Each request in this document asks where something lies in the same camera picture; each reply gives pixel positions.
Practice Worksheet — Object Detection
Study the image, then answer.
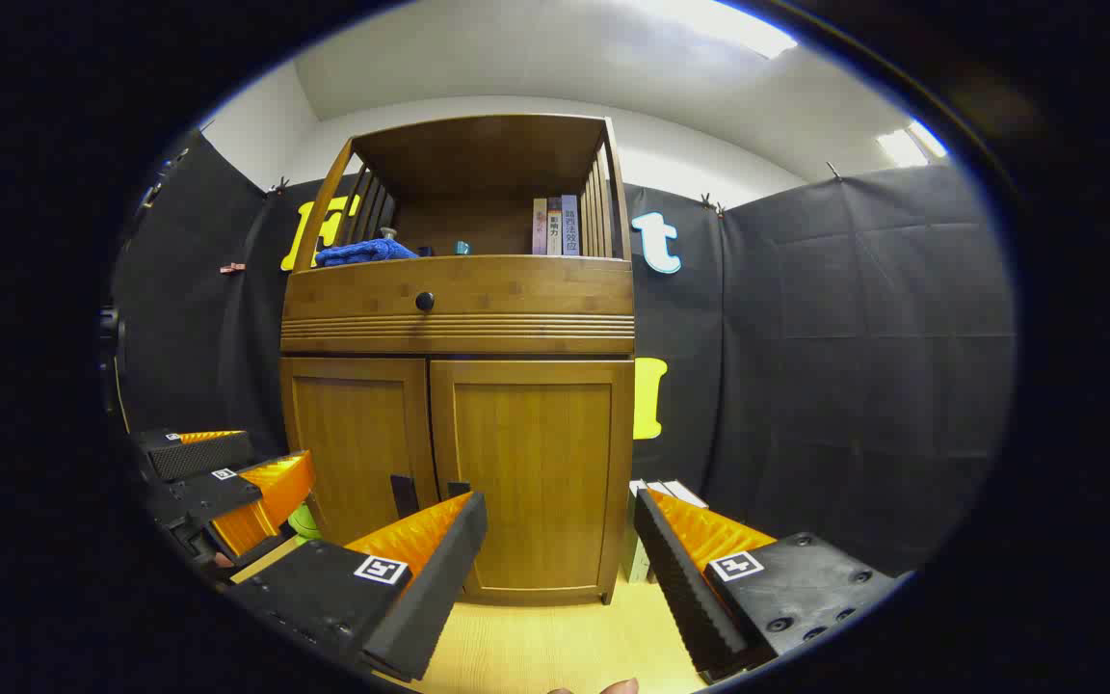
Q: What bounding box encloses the wooden shoe cabinet door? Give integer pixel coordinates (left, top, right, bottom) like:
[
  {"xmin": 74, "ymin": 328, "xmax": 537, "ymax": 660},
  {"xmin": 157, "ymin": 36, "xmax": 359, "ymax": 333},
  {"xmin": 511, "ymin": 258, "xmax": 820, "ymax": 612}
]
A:
[
  {"xmin": 282, "ymin": 359, "xmax": 440, "ymax": 547},
  {"xmin": 430, "ymin": 360, "xmax": 635, "ymax": 606}
]

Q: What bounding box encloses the blue towel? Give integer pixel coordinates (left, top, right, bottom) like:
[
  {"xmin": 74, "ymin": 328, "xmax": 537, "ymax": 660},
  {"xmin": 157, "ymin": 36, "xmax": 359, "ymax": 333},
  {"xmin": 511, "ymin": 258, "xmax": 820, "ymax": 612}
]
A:
[{"xmin": 314, "ymin": 238, "xmax": 419, "ymax": 268}]

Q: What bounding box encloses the green spine book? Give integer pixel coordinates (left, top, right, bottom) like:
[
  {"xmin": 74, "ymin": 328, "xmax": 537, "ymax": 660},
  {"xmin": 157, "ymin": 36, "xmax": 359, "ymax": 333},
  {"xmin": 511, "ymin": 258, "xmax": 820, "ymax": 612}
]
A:
[{"xmin": 627, "ymin": 479, "xmax": 653, "ymax": 584}]

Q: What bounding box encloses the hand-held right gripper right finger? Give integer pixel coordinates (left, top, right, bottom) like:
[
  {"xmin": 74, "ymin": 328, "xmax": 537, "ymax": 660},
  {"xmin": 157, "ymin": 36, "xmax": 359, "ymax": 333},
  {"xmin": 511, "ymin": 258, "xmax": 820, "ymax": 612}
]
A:
[{"xmin": 634, "ymin": 487, "xmax": 903, "ymax": 685}]

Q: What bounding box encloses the wooden shoe cabinet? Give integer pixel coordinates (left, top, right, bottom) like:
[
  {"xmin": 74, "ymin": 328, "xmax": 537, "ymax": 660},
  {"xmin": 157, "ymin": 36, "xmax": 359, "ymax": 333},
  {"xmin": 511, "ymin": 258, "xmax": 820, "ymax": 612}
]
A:
[{"xmin": 280, "ymin": 114, "xmax": 636, "ymax": 606}]

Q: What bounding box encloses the wooden cabinet drawer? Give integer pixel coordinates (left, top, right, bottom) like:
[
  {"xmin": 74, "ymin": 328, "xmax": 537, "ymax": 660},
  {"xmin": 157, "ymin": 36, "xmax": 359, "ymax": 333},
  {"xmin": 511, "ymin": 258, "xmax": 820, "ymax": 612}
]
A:
[{"xmin": 282, "ymin": 255, "xmax": 635, "ymax": 354}]

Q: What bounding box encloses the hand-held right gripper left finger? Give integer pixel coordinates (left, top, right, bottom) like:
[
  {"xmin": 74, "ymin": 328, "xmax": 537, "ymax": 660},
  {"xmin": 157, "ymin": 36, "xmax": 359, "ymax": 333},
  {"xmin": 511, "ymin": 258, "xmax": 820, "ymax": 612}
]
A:
[{"xmin": 227, "ymin": 492, "xmax": 489, "ymax": 683}]

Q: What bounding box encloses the black backdrop cloth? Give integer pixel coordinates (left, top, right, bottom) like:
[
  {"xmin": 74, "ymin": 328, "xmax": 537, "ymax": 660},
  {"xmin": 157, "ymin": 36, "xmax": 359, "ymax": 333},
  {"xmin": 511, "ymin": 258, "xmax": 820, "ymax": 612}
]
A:
[{"xmin": 112, "ymin": 130, "xmax": 1017, "ymax": 579}]

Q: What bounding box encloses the small ceiling light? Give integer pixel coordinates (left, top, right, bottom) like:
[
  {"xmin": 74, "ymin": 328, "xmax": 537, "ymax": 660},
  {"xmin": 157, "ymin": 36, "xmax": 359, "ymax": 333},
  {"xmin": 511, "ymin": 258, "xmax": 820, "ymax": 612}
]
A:
[{"xmin": 878, "ymin": 120, "xmax": 949, "ymax": 167}]

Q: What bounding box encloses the large ceiling light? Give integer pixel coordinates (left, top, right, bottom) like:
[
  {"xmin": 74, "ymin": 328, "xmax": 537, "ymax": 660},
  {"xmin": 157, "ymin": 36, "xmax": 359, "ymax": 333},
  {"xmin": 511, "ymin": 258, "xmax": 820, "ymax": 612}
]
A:
[{"xmin": 613, "ymin": 0, "xmax": 799, "ymax": 59}]

